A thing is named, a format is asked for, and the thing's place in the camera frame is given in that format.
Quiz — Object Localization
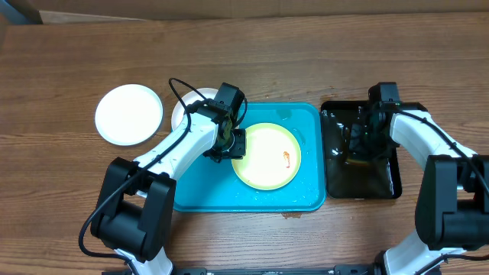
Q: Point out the blue plastic tray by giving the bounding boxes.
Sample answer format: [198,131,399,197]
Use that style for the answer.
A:
[174,102,326,212]

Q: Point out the white plate with stain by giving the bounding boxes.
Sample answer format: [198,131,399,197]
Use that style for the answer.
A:
[95,84,164,146]

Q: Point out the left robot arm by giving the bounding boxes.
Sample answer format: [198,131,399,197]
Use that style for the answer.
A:
[79,82,248,274]

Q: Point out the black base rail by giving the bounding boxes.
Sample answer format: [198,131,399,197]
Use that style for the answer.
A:
[102,264,442,275]

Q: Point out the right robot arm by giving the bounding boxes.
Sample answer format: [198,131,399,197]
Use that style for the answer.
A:
[348,82,488,275]

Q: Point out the white plate upper left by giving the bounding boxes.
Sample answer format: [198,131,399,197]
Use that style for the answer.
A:
[171,88,218,130]

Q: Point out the green yellow sponge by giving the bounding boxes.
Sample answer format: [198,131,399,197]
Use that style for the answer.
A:
[345,154,372,167]

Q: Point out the black water tray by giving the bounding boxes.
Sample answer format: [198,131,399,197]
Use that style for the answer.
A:
[320,101,402,199]

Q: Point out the yellow plate with stain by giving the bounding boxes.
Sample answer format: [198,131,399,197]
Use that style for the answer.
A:
[232,123,302,191]

